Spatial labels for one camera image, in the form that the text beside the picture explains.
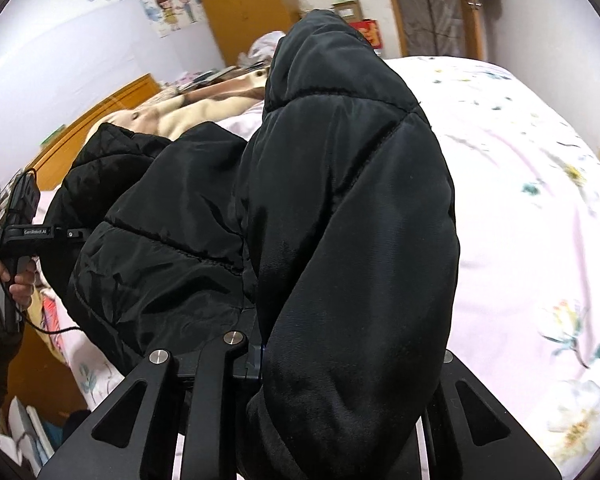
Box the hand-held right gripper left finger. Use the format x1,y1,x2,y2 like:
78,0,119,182
37,330,266,480

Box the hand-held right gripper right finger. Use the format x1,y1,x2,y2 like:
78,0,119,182
422,350,563,480

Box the black padded jacket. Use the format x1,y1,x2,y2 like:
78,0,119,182
45,10,463,480

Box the person's left hand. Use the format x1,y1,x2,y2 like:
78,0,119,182
0,255,37,311

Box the pink printed pillow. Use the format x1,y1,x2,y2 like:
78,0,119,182
34,282,83,363

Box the wooden headboard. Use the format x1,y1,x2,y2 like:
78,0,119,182
7,74,163,431

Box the brown and beige blanket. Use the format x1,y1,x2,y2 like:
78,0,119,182
115,67,272,141

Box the pink floral bed sheet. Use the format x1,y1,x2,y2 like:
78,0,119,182
30,55,600,480

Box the white floor item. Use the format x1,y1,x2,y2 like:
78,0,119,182
0,395,92,472

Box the white plastic bag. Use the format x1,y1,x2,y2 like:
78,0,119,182
237,30,287,68

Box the wooden wardrobe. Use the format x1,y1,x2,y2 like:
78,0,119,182
187,0,303,68

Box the red gift box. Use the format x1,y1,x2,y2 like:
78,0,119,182
355,19,382,52

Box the cardboard box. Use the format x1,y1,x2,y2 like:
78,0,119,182
331,0,364,23

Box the wooden door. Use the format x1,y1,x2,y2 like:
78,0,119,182
380,0,487,61

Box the black cable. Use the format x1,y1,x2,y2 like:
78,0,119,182
0,167,81,336

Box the cartoon wall sticker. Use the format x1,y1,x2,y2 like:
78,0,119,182
87,0,202,39

